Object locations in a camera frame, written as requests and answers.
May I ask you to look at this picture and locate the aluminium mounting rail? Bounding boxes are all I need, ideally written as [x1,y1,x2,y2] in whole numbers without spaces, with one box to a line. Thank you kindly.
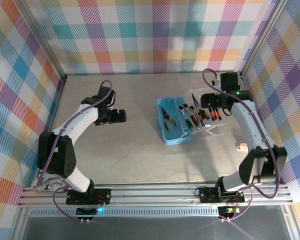
[17,183,295,208]

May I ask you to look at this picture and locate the slotted cable duct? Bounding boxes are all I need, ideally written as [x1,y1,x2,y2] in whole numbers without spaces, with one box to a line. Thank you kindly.
[29,209,221,217]

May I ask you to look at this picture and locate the aluminium side rail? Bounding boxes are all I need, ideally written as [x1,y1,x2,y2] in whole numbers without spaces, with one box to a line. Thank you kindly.
[37,74,68,181]
[239,72,278,185]

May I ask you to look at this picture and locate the purple cable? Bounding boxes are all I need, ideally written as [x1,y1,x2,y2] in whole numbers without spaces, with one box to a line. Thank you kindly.
[202,68,281,222]
[37,79,113,221]

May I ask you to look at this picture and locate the small controller board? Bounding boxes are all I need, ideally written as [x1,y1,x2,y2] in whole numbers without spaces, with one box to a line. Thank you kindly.
[218,206,241,216]
[76,207,103,217]

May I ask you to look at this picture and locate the blue toolbox with clear lid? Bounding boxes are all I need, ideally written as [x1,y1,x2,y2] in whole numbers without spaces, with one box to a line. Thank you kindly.
[156,88,227,146]

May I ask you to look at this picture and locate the yellow-handled screwdriver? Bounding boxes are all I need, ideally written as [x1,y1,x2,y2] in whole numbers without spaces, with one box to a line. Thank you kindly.
[191,92,204,126]
[193,96,208,123]

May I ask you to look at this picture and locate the printed paper packet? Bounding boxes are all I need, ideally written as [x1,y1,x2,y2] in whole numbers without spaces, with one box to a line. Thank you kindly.
[31,178,67,193]

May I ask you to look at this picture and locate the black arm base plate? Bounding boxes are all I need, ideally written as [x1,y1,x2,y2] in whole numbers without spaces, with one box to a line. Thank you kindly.
[199,186,245,204]
[66,188,112,206]

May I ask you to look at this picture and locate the yellow-handled long nose pliers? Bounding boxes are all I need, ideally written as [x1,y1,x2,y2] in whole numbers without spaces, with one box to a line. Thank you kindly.
[161,106,178,132]

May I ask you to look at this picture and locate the long red black ratchet wrench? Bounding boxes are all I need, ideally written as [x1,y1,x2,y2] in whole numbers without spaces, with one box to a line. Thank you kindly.
[179,104,193,129]

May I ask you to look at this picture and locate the aluminium frame post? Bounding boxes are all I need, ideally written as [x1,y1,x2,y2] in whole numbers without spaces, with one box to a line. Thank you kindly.
[19,0,68,82]
[239,0,288,78]

